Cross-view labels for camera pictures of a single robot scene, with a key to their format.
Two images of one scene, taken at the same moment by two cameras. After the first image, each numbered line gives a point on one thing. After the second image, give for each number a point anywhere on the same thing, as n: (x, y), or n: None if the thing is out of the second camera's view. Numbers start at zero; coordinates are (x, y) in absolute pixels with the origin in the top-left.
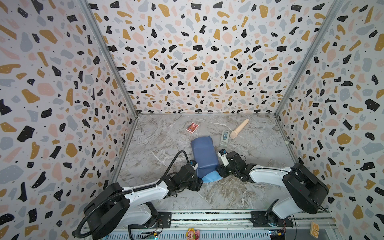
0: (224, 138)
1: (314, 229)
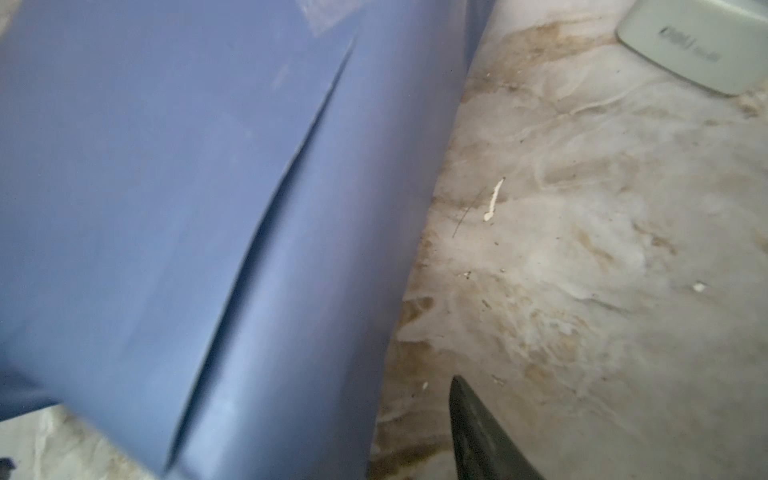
0: (722, 44)
1: None
